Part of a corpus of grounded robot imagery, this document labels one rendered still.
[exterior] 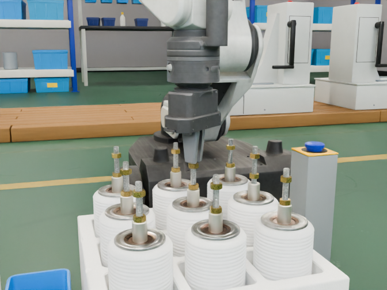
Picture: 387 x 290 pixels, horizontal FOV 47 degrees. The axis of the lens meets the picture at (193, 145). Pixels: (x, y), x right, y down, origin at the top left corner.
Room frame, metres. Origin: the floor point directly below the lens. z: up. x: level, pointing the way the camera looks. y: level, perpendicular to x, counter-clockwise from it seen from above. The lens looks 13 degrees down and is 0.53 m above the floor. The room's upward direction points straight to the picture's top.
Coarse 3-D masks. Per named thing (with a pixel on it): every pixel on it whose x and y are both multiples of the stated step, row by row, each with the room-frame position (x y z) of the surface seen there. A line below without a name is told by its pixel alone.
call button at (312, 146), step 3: (306, 144) 0.91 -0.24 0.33; (309, 144) 0.91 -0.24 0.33; (312, 144) 0.90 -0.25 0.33; (315, 144) 0.90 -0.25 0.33; (318, 144) 0.90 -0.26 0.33; (321, 144) 0.90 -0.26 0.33; (324, 144) 0.91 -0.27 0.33; (306, 147) 0.91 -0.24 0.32; (309, 147) 0.91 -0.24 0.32; (312, 147) 0.90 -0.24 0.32; (315, 147) 0.90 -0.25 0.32; (318, 147) 0.90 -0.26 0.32; (321, 147) 0.90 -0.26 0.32; (309, 150) 0.91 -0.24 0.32; (312, 150) 0.91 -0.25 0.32; (315, 150) 0.90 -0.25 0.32; (318, 150) 0.90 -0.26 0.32; (321, 150) 0.91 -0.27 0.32
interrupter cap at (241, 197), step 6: (240, 192) 0.82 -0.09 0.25; (246, 192) 0.82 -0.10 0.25; (264, 192) 0.82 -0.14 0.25; (234, 198) 0.79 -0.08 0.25; (240, 198) 0.79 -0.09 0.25; (246, 198) 0.80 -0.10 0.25; (264, 198) 0.79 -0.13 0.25; (270, 198) 0.79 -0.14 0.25; (246, 204) 0.76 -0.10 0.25; (252, 204) 0.76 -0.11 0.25; (258, 204) 0.76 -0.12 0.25; (264, 204) 0.76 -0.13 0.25
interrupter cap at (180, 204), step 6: (180, 198) 0.79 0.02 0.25; (186, 198) 0.79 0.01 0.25; (204, 198) 0.79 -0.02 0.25; (174, 204) 0.76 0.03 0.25; (180, 204) 0.76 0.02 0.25; (186, 204) 0.76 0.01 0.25; (204, 204) 0.76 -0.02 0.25; (210, 204) 0.76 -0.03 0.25; (180, 210) 0.73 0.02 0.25; (186, 210) 0.73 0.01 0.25; (192, 210) 0.73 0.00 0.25; (198, 210) 0.73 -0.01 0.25; (204, 210) 0.73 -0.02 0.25
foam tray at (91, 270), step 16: (80, 224) 0.84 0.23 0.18; (80, 240) 0.80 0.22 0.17; (96, 240) 0.77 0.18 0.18; (80, 256) 0.85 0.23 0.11; (96, 256) 0.70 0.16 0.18; (320, 256) 0.70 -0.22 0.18; (96, 272) 0.65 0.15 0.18; (176, 272) 0.65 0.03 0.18; (256, 272) 0.65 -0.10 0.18; (320, 272) 0.66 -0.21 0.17; (336, 272) 0.65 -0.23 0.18; (96, 288) 0.60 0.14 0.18; (176, 288) 0.61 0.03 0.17; (240, 288) 0.60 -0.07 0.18; (256, 288) 0.60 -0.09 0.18; (272, 288) 0.60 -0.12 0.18; (288, 288) 0.60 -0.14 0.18; (304, 288) 0.61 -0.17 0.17; (320, 288) 0.62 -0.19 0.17; (336, 288) 0.63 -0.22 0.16
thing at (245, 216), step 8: (232, 200) 0.79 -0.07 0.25; (232, 208) 0.77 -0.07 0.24; (240, 208) 0.76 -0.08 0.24; (248, 208) 0.75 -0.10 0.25; (256, 208) 0.75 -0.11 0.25; (264, 208) 0.75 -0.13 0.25; (272, 208) 0.76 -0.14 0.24; (232, 216) 0.77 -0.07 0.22; (240, 216) 0.76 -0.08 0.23; (248, 216) 0.75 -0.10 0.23; (256, 216) 0.75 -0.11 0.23; (240, 224) 0.76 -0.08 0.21; (248, 224) 0.75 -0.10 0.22; (248, 232) 0.75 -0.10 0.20; (248, 240) 0.75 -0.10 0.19
